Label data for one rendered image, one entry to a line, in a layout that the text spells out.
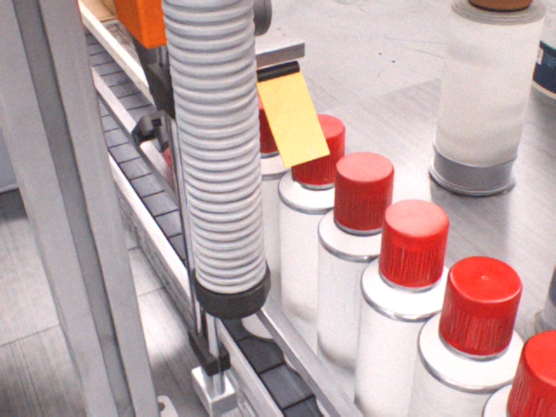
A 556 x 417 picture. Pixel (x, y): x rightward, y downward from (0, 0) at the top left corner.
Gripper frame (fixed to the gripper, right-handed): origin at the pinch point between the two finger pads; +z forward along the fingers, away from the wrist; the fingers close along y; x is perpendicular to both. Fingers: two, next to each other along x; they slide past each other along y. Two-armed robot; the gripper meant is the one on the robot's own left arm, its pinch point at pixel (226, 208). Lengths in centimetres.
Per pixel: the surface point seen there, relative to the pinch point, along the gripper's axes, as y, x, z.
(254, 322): -2.6, -5.3, 9.3
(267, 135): -0.8, -16.1, -3.3
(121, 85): 2.7, 34.5, -21.1
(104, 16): 11, 67, -42
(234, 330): -3.6, -2.6, 9.7
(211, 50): -10.1, -36.2, -4.2
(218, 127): -10.1, -34.3, -2.0
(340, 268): -1.5, -21.3, 6.0
